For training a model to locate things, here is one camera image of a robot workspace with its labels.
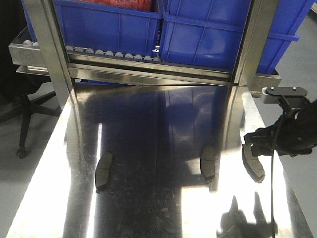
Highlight stainless steel roller rack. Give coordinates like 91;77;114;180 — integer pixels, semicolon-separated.
9;0;281;101

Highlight right blue plastic bin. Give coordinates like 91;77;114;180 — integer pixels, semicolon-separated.
159;0;314;74

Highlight blue plastic bin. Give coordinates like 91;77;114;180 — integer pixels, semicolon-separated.
21;0;163;59
159;0;314;74

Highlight red bagged parts in bin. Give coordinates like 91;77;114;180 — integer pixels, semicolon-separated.
92;0;152;12

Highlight left blue plastic bin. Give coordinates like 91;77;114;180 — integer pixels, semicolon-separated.
21;0;163;59

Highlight black office chair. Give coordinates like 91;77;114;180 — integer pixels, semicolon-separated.
0;0;61;159

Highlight grey brake pad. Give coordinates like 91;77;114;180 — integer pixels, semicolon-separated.
200;145;216;183
242;144;265;183
95;151;114;193

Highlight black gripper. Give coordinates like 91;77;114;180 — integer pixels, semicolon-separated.
244;99;317;157

